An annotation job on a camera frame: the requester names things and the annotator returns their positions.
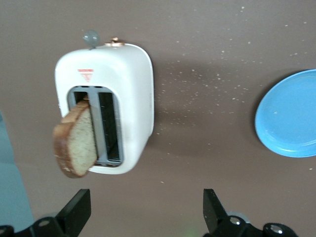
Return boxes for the brown bread slice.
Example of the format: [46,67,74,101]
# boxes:
[53,97,98,179]

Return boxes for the white toaster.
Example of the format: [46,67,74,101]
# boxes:
[54,29,156,175]

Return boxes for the blue plate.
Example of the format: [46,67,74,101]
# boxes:
[254,69,316,158]

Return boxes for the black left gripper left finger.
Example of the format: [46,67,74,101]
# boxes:
[0,189,91,237]

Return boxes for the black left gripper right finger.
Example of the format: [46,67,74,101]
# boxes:
[202,189,298,237]

